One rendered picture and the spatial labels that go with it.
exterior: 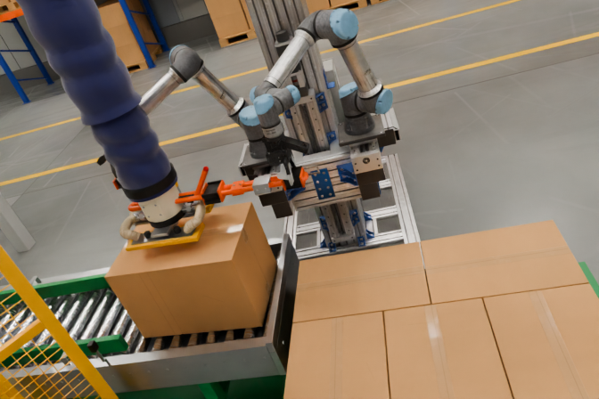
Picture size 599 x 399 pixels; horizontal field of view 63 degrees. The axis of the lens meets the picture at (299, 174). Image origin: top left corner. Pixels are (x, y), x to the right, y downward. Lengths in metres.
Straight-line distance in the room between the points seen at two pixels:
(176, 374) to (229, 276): 0.54
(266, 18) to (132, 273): 1.29
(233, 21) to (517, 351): 7.97
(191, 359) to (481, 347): 1.18
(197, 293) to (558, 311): 1.42
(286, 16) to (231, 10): 6.78
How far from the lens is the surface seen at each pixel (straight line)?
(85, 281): 3.02
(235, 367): 2.27
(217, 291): 2.17
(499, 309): 2.12
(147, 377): 2.46
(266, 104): 1.79
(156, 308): 2.36
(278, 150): 1.88
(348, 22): 2.02
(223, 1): 9.14
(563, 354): 2.00
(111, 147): 1.99
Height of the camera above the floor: 2.13
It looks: 30 degrees down
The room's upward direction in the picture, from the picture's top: 19 degrees counter-clockwise
